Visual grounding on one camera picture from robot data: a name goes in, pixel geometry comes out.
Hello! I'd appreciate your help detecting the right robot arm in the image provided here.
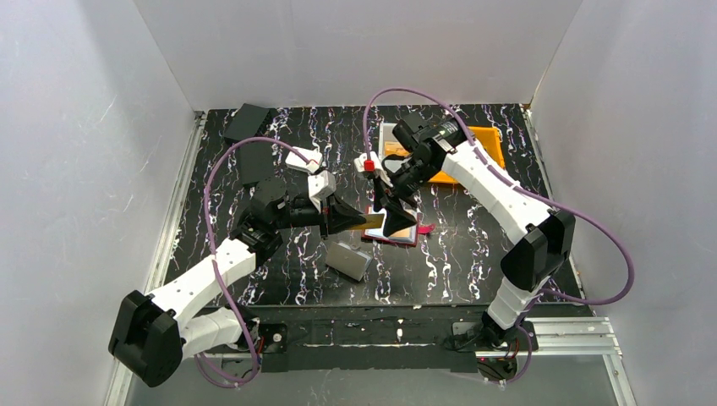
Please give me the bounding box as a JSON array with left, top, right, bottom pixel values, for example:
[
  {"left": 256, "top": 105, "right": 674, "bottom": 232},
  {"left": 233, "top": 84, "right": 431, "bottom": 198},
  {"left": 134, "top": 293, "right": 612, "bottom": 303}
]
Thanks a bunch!
[{"left": 374, "top": 113, "right": 576, "bottom": 350}]

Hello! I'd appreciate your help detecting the black box far corner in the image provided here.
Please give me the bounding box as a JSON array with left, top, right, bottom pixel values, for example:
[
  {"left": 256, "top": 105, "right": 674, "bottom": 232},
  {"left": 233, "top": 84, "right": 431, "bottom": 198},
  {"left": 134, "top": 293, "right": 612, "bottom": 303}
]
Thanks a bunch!
[{"left": 222, "top": 103, "right": 275, "bottom": 144}]

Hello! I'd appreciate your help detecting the black box near device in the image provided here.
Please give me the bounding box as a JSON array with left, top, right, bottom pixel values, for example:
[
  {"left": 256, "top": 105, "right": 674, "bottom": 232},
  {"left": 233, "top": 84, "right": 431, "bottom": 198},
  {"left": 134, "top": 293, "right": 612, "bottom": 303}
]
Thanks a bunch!
[{"left": 237, "top": 141, "right": 274, "bottom": 188}]

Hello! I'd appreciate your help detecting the aluminium frame rail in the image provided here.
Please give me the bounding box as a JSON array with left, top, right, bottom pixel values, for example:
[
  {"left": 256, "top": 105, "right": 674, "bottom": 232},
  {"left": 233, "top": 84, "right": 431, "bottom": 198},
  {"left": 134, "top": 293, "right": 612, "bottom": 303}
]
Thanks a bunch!
[{"left": 106, "top": 310, "right": 636, "bottom": 405}]

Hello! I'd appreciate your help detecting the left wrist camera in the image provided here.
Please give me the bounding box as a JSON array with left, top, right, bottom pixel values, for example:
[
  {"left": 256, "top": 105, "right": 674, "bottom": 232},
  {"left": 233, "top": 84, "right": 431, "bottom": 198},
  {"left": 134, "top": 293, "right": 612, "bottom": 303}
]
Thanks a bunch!
[{"left": 307, "top": 170, "right": 337, "bottom": 212}]

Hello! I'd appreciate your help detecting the red leather card holder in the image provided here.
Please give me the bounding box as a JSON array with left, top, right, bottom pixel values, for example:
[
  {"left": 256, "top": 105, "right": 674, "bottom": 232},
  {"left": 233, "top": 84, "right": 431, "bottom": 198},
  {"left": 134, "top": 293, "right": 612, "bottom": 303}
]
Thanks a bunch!
[{"left": 361, "top": 209, "right": 435, "bottom": 247}]

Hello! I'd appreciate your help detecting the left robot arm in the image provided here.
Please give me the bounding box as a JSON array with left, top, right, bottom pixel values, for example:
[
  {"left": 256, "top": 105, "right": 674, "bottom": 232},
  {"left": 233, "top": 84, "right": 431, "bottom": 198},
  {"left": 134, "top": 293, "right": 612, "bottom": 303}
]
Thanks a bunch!
[{"left": 108, "top": 172, "right": 385, "bottom": 387}]

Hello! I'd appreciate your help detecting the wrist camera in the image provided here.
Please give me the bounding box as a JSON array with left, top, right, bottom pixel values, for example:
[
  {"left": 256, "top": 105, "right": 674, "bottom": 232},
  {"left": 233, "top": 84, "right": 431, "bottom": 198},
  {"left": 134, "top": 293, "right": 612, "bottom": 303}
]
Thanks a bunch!
[
  {"left": 353, "top": 151, "right": 390, "bottom": 182},
  {"left": 307, "top": 170, "right": 337, "bottom": 212}
]

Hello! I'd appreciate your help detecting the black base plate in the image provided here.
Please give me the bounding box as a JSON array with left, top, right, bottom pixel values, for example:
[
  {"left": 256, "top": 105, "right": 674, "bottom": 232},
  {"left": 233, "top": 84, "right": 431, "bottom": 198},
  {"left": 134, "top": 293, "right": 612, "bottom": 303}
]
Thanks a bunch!
[{"left": 249, "top": 304, "right": 539, "bottom": 373}]

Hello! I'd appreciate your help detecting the orange credit card in bin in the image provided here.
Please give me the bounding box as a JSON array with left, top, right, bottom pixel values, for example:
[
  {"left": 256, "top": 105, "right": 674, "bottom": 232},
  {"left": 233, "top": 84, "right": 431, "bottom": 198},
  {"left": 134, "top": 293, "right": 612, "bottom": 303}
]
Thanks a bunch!
[{"left": 383, "top": 141, "right": 409, "bottom": 156}]

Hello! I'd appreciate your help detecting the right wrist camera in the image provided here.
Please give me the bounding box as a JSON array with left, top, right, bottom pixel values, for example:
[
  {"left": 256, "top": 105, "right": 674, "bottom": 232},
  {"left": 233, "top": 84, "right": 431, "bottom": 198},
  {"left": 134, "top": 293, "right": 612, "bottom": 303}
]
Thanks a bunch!
[{"left": 353, "top": 151, "right": 390, "bottom": 182}]

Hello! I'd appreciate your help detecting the yellow right plastic bin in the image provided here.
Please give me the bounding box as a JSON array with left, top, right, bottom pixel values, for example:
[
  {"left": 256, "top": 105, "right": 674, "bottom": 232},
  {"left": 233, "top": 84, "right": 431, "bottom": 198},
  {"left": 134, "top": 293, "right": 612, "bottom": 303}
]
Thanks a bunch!
[{"left": 430, "top": 126, "right": 506, "bottom": 184}]

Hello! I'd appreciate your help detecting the silver metal card case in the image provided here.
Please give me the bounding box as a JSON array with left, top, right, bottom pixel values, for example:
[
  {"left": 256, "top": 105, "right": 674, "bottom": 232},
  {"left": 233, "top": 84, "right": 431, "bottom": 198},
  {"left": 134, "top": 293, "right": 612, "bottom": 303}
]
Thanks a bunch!
[{"left": 326, "top": 242, "right": 373, "bottom": 282}]

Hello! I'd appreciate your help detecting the white square device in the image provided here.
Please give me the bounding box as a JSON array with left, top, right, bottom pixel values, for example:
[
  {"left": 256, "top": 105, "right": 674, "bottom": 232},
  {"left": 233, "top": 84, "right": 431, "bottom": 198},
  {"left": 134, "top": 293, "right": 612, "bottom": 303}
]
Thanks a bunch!
[{"left": 285, "top": 147, "right": 323, "bottom": 174}]

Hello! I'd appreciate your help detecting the orange credit card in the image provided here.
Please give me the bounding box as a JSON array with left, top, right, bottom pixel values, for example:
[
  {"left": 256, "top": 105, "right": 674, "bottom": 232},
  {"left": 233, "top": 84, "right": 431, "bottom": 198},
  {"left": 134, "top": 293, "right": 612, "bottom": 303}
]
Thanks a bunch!
[
  {"left": 383, "top": 141, "right": 409, "bottom": 156},
  {"left": 348, "top": 213, "right": 385, "bottom": 231}
]

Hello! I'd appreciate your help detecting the white plastic bin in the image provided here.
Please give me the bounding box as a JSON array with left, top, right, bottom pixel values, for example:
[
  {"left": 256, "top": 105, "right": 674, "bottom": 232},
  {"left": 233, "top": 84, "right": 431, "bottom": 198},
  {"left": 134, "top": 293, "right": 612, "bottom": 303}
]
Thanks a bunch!
[{"left": 375, "top": 123, "right": 409, "bottom": 173}]

